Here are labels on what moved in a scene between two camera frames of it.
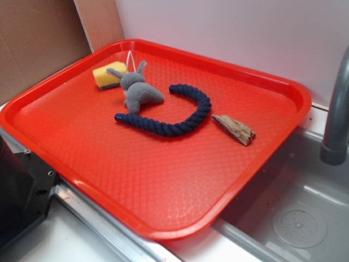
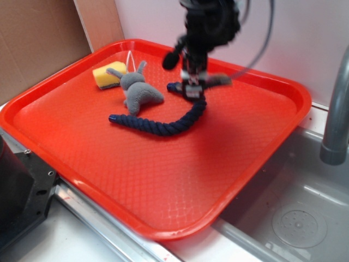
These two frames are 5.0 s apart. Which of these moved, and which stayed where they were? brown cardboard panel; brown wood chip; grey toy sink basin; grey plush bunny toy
Moved: brown wood chip
Stayed: grey plush bunny toy; brown cardboard panel; grey toy sink basin
